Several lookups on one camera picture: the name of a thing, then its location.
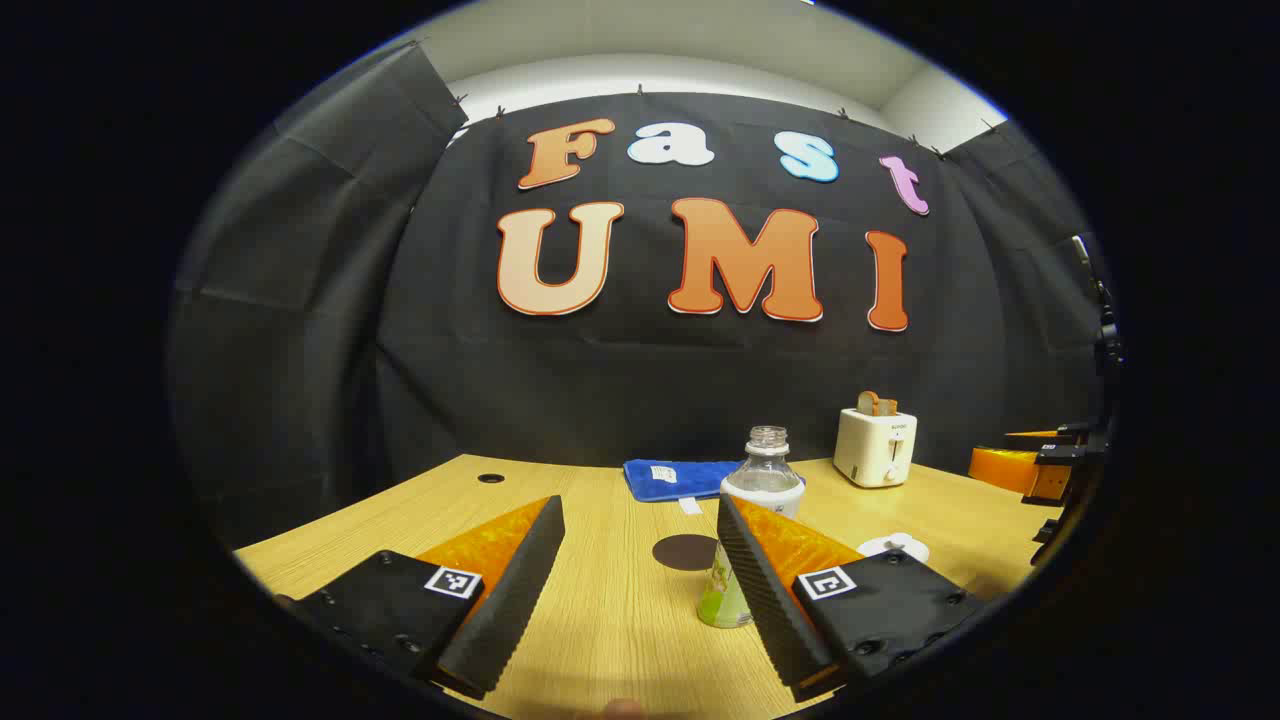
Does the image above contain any dark round coaster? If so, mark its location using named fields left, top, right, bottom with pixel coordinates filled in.
left=652, top=534, right=719, bottom=572

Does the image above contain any blue towel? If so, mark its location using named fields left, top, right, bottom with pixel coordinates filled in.
left=623, top=459, right=747, bottom=504

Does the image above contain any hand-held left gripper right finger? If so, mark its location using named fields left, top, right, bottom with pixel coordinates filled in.
left=715, top=490, right=986, bottom=702

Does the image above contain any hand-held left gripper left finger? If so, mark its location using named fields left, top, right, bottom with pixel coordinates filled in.
left=275, top=495, right=566, bottom=701

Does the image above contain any clear water bottle green label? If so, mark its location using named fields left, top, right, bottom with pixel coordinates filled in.
left=697, top=426, right=807, bottom=629

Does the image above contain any white toaster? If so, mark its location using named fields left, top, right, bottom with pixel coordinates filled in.
left=833, top=408, right=918, bottom=489

